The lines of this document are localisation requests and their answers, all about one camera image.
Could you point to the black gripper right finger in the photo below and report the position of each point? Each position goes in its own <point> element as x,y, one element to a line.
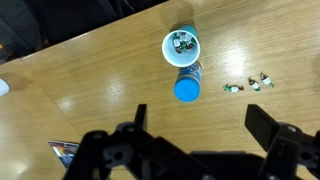
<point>286,150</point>

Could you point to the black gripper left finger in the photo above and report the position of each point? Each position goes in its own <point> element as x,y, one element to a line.
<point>100,156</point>

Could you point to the blue plastic cup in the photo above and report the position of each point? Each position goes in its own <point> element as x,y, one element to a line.
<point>180,59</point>

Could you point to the printed magazine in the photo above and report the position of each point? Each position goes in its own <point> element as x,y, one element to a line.
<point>63,151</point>

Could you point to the blue lidded jar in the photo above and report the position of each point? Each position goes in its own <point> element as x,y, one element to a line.
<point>187,88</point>

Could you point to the white can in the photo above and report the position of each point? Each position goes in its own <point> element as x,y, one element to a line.
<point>3,88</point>

